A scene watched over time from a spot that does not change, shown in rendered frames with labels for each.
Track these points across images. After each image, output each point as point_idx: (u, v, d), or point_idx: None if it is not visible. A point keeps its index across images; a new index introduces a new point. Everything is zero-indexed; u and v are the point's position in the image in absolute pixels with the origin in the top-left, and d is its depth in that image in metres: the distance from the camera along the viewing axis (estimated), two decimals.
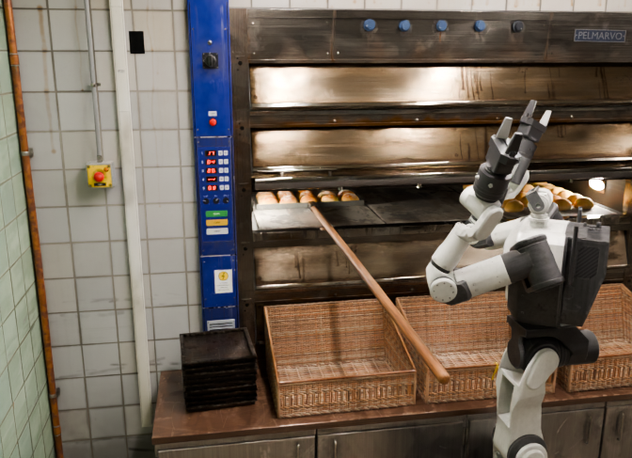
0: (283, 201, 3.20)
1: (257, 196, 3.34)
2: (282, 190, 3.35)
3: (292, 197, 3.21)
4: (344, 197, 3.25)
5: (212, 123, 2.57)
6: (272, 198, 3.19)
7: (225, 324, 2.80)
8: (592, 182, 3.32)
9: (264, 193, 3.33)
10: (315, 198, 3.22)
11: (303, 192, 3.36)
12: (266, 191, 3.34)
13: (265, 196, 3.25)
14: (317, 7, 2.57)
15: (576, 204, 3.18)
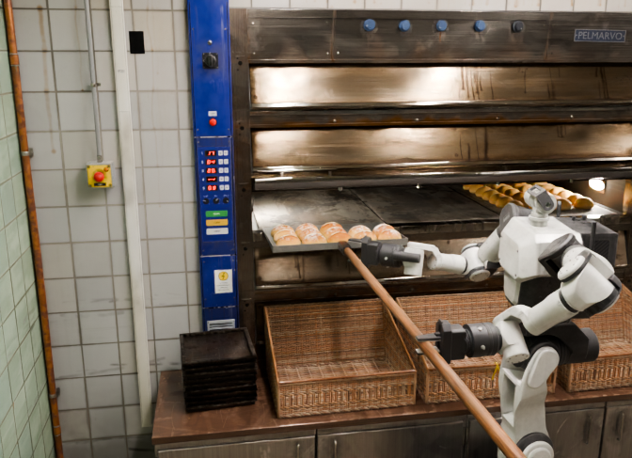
0: (307, 241, 2.52)
1: (272, 232, 2.66)
2: (304, 225, 2.67)
3: (318, 236, 2.53)
4: (384, 234, 2.58)
5: (212, 123, 2.57)
6: (292, 238, 2.51)
7: (225, 324, 2.80)
8: (592, 182, 3.32)
9: (282, 229, 2.65)
10: (347, 237, 2.55)
11: (329, 228, 2.69)
12: (284, 227, 2.66)
13: (283, 233, 2.57)
14: (317, 7, 2.57)
15: (576, 204, 3.18)
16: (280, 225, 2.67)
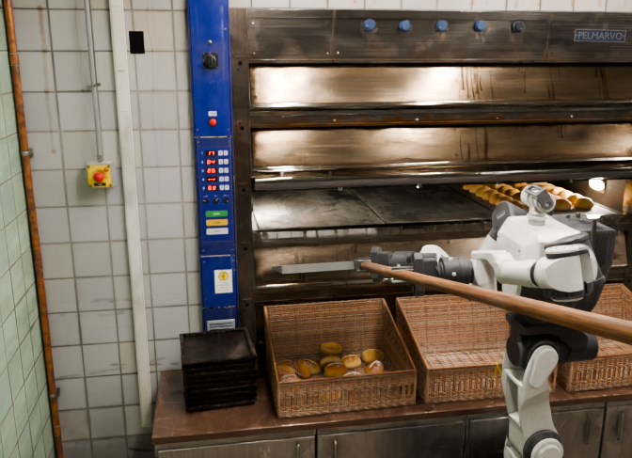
0: None
1: None
2: None
3: (296, 374, 2.71)
4: None
5: (212, 123, 2.57)
6: None
7: (225, 324, 2.80)
8: (592, 182, 3.32)
9: (290, 380, 2.62)
10: None
11: (333, 369, 2.72)
12: (292, 377, 2.63)
13: (283, 365, 2.74)
14: (317, 7, 2.57)
15: (576, 204, 3.18)
16: (287, 375, 2.63)
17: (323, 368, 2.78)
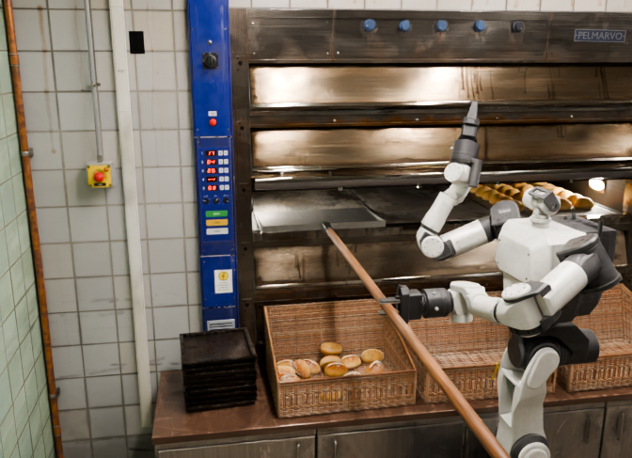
0: None
1: None
2: None
3: (296, 374, 2.71)
4: None
5: (212, 123, 2.57)
6: None
7: (225, 324, 2.80)
8: (592, 182, 3.32)
9: (290, 380, 2.62)
10: None
11: (333, 369, 2.72)
12: (292, 377, 2.63)
13: (283, 365, 2.74)
14: (317, 7, 2.57)
15: (576, 204, 3.18)
16: (287, 375, 2.63)
17: (323, 368, 2.78)
